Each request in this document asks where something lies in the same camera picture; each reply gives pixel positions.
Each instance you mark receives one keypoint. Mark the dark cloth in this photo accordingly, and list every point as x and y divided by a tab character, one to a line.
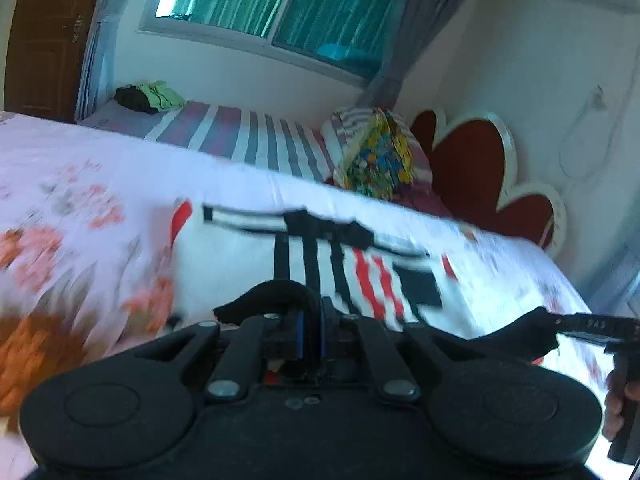
132	100

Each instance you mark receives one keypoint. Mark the red heart-shaped headboard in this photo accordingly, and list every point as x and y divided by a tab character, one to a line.
470	170

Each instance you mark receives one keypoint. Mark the person's right hand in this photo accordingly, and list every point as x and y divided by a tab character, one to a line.
612	405

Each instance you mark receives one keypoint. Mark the green cloth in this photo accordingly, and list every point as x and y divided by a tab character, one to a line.
162	94

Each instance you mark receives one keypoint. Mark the striped bed sheet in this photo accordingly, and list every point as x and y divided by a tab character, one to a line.
225	132

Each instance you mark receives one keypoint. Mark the striped pillow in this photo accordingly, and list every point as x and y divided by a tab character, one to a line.
345	120

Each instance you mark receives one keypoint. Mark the pink floral bed sheet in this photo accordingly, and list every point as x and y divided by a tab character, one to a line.
100	160

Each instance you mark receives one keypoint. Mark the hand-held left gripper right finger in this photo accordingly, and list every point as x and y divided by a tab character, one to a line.
325	335

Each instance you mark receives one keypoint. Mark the colourful printed bag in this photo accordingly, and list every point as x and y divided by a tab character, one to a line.
380	160

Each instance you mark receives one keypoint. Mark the grey curtain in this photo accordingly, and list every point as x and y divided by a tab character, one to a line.
100	60
415	25

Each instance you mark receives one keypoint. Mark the brown wooden door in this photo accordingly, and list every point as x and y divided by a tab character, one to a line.
45	50

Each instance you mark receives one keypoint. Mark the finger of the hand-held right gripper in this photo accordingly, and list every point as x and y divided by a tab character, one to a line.
595	325

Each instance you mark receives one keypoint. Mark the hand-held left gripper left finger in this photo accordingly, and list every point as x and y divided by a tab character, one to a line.
298	332

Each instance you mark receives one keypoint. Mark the grey fabric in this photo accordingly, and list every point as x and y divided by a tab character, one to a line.
620	287

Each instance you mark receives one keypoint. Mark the striped knit sweater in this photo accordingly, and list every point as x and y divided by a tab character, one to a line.
240	270

